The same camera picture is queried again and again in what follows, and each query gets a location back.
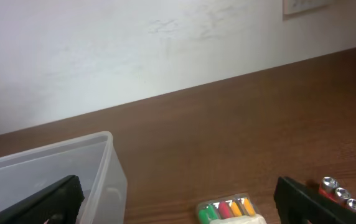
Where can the clear plastic storage box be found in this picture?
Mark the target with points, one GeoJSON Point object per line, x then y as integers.
{"type": "Point", "coordinates": [92, 158]}

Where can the pack of AA batteries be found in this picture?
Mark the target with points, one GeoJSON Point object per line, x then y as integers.
{"type": "Point", "coordinates": [232, 209]}

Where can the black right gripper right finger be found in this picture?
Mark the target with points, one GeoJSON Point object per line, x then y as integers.
{"type": "Point", "coordinates": [297, 204]}

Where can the white wall plate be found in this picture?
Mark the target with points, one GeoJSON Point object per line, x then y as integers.
{"type": "Point", "coordinates": [296, 6]}

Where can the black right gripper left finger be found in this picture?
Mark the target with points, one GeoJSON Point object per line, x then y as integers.
{"type": "Point", "coordinates": [58, 203]}

